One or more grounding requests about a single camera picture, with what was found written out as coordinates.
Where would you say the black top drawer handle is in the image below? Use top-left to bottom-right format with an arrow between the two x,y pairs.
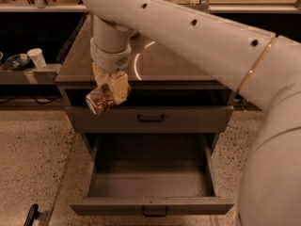
137,114 -> 165,123

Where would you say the black middle drawer handle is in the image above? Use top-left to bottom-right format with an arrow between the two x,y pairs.
142,206 -> 168,218

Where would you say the dark patterned bowl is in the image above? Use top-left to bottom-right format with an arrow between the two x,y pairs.
4,54 -> 31,71

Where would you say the open middle drawer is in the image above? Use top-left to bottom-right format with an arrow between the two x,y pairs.
71,134 -> 234,216

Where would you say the grey drawer cabinet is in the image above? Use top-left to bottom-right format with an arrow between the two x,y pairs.
54,5 -> 246,218

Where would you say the black floor cable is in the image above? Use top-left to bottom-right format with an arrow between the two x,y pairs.
0,95 -> 62,105

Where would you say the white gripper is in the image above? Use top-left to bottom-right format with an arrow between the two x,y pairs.
90,39 -> 132,105

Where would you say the white paper cup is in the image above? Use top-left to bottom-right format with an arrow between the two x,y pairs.
27,48 -> 46,68

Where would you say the black object on floor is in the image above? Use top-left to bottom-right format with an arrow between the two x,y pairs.
24,203 -> 40,226

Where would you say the white bowl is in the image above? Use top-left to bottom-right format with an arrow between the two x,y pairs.
130,30 -> 138,38

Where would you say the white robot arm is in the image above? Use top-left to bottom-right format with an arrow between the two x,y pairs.
82,0 -> 301,226

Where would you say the black drawer handle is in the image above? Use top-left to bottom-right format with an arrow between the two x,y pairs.
142,206 -> 168,218
137,114 -> 165,123

